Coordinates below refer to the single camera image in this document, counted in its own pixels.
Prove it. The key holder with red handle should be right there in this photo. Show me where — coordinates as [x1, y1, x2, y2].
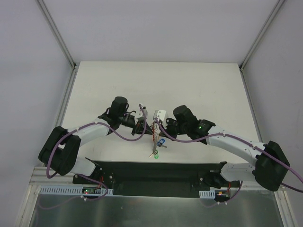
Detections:
[150, 122, 160, 157]

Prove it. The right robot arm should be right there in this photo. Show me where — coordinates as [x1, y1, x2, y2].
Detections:
[153, 105, 290, 192]

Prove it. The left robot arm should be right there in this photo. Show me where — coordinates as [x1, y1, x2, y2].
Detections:
[38, 96, 152, 184]

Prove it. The blue tagged key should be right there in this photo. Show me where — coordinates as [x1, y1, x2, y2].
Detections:
[157, 139, 167, 148]

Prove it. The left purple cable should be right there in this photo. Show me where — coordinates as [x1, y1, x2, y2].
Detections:
[46, 103, 149, 210]

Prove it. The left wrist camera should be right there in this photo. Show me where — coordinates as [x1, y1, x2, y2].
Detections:
[134, 103, 148, 123]

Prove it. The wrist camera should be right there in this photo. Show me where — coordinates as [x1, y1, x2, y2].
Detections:
[153, 109, 168, 127]
[134, 103, 148, 123]

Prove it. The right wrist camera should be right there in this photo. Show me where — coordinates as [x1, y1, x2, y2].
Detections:
[153, 109, 168, 127]

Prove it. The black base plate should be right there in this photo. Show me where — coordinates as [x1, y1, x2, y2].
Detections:
[72, 159, 240, 197]

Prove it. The right white cable duct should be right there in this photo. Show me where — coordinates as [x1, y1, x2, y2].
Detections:
[199, 190, 216, 199]

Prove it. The white cable duct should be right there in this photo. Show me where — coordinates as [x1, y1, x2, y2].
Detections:
[199, 190, 216, 199]
[40, 186, 114, 196]

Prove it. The right aluminium rail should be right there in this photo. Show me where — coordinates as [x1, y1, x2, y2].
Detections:
[240, 69, 263, 142]

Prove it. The aluminium rail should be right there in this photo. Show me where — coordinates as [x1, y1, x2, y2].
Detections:
[38, 64, 79, 179]
[240, 69, 263, 142]

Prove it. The left aluminium rail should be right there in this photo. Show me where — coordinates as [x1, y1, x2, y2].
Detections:
[38, 64, 79, 179]

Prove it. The left white cable duct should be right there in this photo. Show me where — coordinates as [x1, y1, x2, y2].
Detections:
[40, 186, 114, 196]

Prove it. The left aluminium frame post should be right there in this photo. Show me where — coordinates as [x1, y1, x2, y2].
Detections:
[35, 0, 77, 70]

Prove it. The aluminium frame post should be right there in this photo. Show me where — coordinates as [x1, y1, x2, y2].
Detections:
[239, 0, 286, 72]
[35, 0, 77, 70]

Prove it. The right aluminium frame post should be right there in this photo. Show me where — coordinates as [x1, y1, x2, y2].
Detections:
[239, 0, 286, 72]

